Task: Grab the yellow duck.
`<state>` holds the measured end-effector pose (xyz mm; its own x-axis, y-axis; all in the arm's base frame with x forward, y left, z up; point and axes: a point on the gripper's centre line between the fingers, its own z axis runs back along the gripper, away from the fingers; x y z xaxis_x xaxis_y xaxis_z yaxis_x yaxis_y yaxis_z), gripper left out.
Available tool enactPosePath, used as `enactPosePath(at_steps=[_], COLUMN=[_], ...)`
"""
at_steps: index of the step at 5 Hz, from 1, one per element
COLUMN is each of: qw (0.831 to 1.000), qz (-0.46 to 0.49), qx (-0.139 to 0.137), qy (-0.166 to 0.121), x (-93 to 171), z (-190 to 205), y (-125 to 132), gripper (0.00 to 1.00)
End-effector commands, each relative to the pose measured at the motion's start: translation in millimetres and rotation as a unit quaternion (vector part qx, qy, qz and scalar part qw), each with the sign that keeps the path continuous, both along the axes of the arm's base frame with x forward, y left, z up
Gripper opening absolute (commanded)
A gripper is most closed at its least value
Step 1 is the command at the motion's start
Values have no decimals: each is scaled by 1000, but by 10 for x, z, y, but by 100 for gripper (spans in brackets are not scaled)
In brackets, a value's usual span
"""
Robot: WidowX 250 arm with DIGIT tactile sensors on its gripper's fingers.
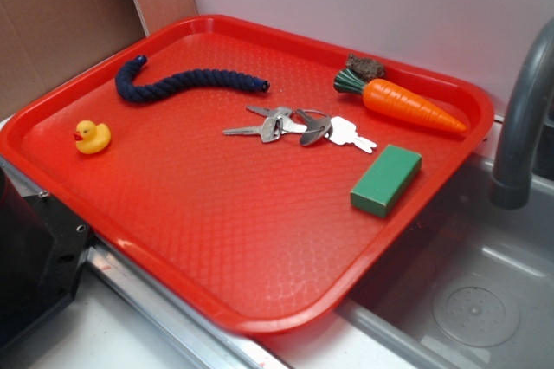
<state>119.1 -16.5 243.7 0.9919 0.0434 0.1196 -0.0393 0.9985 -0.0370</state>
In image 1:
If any yellow rubber duck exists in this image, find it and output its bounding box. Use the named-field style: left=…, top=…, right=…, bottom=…
left=74, top=120, right=112, bottom=155

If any red plastic tray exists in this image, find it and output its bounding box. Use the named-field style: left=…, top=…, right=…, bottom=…
left=1, top=16, right=494, bottom=334

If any silver key bunch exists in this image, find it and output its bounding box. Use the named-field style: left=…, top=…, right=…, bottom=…
left=223, top=106, right=377, bottom=154

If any green rectangular block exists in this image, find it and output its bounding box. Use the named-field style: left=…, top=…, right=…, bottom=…
left=350, top=145, right=422, bottom=218

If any orange plastic toy carrot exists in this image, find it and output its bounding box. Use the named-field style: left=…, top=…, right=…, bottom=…
left=333, top=68, right=467, bottom=133

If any small brown toy frog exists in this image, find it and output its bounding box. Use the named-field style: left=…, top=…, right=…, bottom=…
left=345, top=54, right=386, bottom=82

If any grey plastic sink basin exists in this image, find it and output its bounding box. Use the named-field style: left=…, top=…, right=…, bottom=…
left=338, top=156, right=553, bottom=368

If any grey sink faucet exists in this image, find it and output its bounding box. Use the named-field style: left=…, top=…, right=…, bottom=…
left=490, top=21, right=553, bottom=210

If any brown cardboard panel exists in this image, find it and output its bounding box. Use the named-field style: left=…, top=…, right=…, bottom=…
left=1, top=0, right=197, bottom=119

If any dark blue rope piece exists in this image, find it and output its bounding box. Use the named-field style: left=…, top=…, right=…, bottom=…
left=114, top=54, right=271, bottom=105

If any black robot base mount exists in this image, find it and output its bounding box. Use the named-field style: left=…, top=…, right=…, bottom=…
left=1, top=172, right=92, bottom=353

